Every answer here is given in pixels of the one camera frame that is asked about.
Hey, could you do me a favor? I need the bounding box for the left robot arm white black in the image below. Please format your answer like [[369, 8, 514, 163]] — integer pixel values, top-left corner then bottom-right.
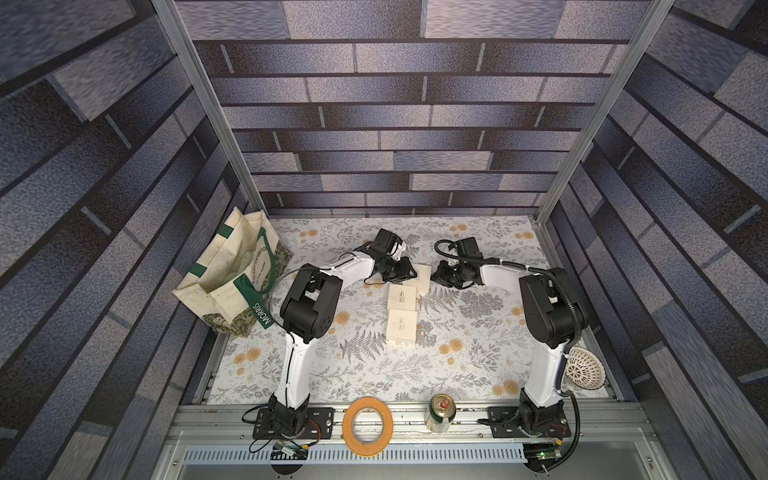
[[268, 229, 417, 431]]

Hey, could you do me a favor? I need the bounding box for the cream green tote bag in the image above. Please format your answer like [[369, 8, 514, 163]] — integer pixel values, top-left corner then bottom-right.
[[173, 208, 292, 337]]

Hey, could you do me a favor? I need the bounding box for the orange tape roll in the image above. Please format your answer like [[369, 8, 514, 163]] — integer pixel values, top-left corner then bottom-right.
[[342, 396, 394, 458]]

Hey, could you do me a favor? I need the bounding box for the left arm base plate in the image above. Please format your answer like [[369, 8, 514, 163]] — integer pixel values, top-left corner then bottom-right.
[[252, 407, 335, 440]]

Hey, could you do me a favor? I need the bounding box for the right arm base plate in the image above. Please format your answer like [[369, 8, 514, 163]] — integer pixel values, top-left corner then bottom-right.
[[487, 404, 572, 440]]

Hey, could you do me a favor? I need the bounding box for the perforated metal cable tray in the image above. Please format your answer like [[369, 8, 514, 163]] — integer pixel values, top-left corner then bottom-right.
[[183, 443, 527, 466]]

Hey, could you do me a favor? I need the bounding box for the green drink can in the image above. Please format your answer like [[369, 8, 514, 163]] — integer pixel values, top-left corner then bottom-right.
[[425, 393, 457, 433]]

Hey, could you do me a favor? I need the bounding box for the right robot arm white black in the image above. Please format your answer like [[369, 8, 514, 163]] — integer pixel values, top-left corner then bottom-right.
[[432, 237, 587, 430]]

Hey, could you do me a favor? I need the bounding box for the black corrugated cable conduit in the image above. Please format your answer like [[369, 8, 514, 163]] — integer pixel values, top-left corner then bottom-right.
[[434, 239, 592, 469]]

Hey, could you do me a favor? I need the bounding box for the cream drawer jewelry box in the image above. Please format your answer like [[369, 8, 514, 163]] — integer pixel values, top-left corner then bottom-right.
[[385, 309, 418, 344]]

